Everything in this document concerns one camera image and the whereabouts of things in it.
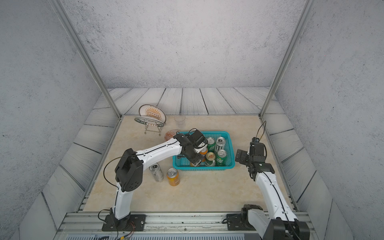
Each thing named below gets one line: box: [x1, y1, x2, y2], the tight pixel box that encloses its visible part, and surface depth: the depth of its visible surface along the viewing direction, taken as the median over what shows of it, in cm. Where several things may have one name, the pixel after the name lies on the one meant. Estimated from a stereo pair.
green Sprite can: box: [215, 149, 227, 167], surface depth 88 cm
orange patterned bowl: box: [164, 130, 177, 142], surface depth 107 cm
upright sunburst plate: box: [138, 104, 167, 124], surface depth 107 cm
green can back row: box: [207, 137, 216, 153], surface depth 93 cm
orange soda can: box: [166, 167, 180, 187], surface depth 81 cm
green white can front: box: [205, 151, 216, 167], surface depth 86 cm
